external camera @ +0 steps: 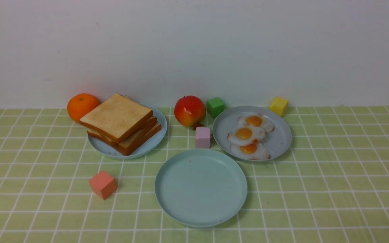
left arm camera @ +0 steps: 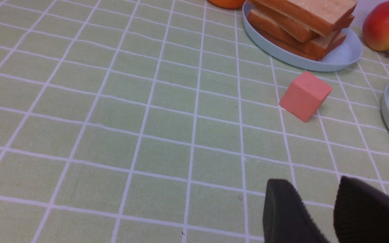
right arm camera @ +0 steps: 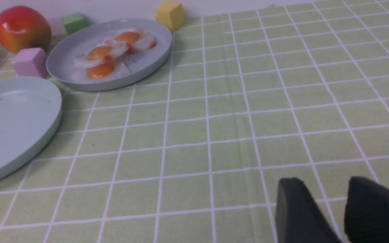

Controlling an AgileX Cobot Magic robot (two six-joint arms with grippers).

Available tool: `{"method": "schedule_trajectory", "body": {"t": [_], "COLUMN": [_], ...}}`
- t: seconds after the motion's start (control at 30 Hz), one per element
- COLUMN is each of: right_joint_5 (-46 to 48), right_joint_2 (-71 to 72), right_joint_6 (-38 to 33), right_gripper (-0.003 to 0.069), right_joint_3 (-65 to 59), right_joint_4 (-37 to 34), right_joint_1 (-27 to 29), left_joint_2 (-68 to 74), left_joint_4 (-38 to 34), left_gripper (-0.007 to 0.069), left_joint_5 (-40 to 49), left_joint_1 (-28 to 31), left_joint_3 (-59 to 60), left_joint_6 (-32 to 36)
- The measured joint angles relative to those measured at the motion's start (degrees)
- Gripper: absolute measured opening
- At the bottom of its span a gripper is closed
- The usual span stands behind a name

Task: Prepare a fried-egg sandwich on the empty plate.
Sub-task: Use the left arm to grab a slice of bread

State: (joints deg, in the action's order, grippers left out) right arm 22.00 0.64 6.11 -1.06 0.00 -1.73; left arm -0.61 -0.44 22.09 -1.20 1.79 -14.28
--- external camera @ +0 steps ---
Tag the toast slice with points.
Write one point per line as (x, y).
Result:
(150, 122)
(117, 117)
(133, 142)

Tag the red yellow apple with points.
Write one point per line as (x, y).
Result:
(189, 111)

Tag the pink cube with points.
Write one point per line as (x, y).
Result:
(203, 137)

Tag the green cube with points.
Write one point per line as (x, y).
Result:
(215, 106)

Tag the teal empty front plate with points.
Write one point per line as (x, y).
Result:
(201, 188)

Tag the yellow cube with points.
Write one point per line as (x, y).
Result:
(279, 106)

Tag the light blue bread plate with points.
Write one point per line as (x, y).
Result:
(151, 143)

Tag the salmon red cube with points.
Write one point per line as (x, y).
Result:
(103, 185)

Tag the orange fruit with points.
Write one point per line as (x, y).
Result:
(80, 105)

